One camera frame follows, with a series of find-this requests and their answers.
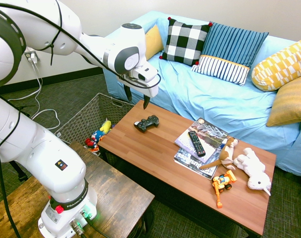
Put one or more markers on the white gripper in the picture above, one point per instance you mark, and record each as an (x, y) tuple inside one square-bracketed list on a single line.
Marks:
[(145, 89)]

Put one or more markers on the black gamepad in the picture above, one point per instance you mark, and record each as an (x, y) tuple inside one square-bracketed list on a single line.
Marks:
[(146, 123)]

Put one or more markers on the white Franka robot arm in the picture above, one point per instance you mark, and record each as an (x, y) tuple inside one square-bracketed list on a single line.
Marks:
[(41, 148)]

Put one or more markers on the woven wicker basket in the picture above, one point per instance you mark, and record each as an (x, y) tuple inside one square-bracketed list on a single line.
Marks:
[(101, 106)]

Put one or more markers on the yellow plush toy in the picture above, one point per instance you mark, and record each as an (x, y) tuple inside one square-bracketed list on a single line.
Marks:
[(105, 126)]

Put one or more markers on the reddish wood coffee table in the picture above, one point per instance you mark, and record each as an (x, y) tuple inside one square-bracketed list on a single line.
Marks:
[(153, 153)]

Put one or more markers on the plain yellow pillow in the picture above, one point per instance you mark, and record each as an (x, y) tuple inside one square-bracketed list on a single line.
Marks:
[(153, 42)]

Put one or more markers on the Captain America plush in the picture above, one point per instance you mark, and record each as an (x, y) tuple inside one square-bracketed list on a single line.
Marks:
[(96, 138)]

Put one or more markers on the black white checked pillow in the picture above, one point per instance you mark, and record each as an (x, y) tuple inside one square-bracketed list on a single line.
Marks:
[(184, 39)]

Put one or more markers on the black TV remote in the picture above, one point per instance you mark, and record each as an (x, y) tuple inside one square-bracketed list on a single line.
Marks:
[(197, 143)]

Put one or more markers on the magazine with snowy cover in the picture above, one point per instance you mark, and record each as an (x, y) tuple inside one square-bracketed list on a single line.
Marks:
[(211, 137)]

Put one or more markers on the business magazine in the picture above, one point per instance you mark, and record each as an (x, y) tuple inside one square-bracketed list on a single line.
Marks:
[(190, 164)]

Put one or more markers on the rustic dark wood table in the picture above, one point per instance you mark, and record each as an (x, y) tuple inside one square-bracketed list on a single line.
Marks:
[(115, 198)]

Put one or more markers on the brown plush dog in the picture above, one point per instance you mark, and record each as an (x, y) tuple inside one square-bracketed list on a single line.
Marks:
[(227, 151)]

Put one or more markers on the blue striped pillow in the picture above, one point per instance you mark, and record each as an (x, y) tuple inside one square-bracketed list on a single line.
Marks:
[(229, 44)]

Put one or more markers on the orange toy excavator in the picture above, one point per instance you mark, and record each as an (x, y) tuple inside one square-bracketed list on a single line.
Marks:
[(223, 182)]

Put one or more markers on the white plush unicorn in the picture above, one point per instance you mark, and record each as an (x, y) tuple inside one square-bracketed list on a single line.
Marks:
[(254, 168)]

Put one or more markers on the yellow white patterned pillow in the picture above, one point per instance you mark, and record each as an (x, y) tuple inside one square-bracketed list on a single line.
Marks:
[(281, 67)]

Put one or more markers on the yellow orange ribbed pillow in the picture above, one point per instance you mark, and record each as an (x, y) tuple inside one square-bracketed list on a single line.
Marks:
[(291, 104)]

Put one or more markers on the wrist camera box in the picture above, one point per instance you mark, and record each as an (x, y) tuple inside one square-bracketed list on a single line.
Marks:
[(144, 73)]

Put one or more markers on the wall power outlet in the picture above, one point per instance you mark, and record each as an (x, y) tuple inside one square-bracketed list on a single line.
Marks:
[(29, 55)]

